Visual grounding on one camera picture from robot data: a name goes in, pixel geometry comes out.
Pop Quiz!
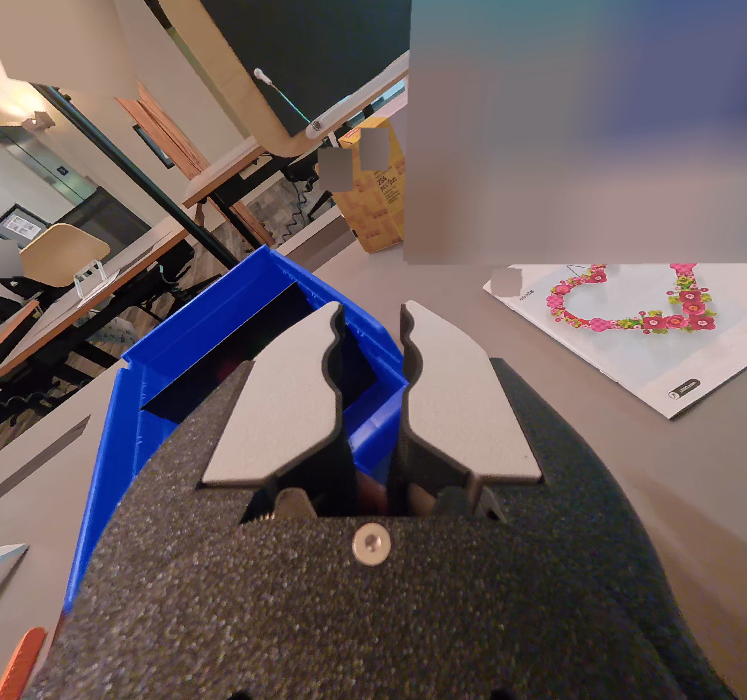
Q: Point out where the clear acrylic sign holder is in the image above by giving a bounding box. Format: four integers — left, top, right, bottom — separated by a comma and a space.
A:
73, 259, 110, 299

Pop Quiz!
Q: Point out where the black board wooden easel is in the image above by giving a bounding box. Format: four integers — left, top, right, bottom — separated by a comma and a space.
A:
151, 0, 413, 159

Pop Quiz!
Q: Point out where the white folding stand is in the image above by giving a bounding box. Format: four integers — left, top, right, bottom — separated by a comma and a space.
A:
252, 51, 410, 143

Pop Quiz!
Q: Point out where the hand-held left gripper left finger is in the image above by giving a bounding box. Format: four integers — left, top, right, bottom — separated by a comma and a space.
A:
200, 301, 346, 505

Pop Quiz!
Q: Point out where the black metal post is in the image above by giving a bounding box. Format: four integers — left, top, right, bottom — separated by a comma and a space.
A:
35, 84, 241, 270

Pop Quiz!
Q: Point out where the blue plastic bin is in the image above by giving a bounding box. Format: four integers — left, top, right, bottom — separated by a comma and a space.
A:
63, 245, 410, 616

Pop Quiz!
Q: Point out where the orange plastic piece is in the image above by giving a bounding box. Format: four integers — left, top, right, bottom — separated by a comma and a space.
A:
0, 627, 49, 700

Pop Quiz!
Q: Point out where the light wood chair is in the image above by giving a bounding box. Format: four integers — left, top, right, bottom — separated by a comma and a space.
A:
19, 223, 112, 289

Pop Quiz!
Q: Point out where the yellow cardboard box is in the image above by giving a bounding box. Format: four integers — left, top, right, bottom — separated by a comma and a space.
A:
328, 116, 407, 254

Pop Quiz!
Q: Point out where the black bin divider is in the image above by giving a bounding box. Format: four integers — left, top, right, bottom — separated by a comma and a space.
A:
142, 281, 381, 422

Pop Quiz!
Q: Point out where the flower print instruction booklet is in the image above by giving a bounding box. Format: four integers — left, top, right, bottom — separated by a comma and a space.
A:
482, 262, 747, 421

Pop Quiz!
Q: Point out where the wooden top office desk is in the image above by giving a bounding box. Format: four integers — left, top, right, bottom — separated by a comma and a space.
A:
0, 224, 196, 421
182, 137, 293, 248

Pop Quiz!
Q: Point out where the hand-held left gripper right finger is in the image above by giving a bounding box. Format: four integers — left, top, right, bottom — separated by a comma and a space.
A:
400, 300, 544, 505

